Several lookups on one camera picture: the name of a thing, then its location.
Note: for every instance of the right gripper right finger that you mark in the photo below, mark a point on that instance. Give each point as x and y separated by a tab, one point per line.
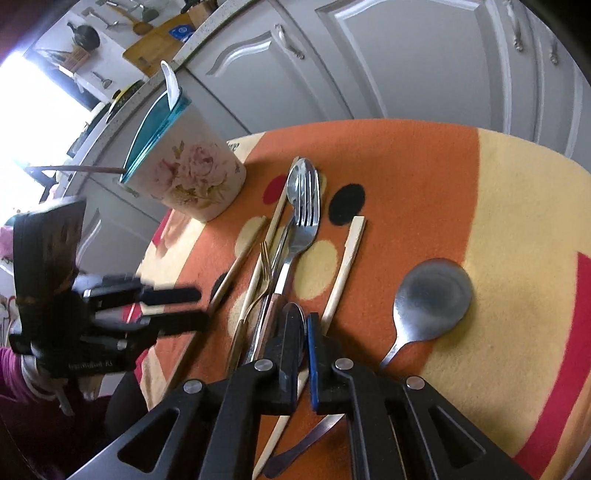
341	386

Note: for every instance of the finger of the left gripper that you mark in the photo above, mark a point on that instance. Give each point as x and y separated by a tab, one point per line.
174	323
170	296

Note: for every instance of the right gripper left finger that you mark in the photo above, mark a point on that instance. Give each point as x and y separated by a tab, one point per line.
265	387

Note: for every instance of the steel table knife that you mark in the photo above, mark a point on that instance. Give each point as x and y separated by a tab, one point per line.
279	463

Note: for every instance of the brown wooden chopstick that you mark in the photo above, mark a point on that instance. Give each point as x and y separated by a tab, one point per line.
223	286

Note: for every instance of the large steel spoon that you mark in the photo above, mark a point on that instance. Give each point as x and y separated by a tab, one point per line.
431	301

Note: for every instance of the white floral utensil holder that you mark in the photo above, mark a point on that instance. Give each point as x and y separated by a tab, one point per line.
178	160

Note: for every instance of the steel fork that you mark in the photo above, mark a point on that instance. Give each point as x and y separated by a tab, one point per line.
307	213

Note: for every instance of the orange patterned table cloth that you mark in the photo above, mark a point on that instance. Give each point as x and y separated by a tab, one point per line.
514	214

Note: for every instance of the wooden cutting board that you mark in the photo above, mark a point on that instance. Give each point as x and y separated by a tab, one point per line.
161	43

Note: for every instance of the grey cabinet door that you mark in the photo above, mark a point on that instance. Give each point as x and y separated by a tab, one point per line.
461	62
563	112
255	60

